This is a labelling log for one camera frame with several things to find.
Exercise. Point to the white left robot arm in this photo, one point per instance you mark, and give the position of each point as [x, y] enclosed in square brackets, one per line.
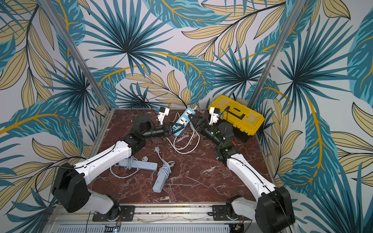
[70, 187]

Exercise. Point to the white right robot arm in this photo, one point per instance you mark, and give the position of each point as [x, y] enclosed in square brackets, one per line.
[272, 208]

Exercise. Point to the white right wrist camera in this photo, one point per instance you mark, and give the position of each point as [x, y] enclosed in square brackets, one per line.
[215, 115]

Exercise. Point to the yellow black toolbox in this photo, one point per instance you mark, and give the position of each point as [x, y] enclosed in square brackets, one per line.
[246, 122]

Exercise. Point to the teal power strip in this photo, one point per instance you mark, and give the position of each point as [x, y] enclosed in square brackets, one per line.
[182, 122]

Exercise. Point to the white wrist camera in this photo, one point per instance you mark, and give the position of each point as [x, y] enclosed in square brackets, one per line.
[162, 112]
[215, 115]

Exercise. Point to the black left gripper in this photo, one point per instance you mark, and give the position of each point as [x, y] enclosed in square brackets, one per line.
[167, 128]

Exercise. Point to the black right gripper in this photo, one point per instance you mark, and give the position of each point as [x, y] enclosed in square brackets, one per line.
[199, 125]

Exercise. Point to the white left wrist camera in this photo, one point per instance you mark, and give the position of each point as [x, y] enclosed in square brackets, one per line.
[162, 112]

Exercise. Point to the grey power strip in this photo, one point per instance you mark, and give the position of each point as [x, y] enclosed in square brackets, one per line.
[141, 165]
[162, 176]

